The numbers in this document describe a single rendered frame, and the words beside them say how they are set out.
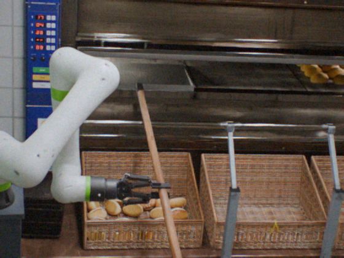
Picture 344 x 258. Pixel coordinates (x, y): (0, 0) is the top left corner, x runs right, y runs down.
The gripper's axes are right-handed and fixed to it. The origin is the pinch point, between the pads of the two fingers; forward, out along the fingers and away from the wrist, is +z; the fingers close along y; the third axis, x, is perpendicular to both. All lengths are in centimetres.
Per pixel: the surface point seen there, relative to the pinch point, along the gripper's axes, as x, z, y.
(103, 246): -51, -17, 58
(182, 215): -75, 23, 55
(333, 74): -126, 107, -4
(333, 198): -42, 85, 26
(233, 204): -41, 39, 29
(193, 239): -53, 25, 55
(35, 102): -96, -50, 6
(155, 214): -75, 10, 54
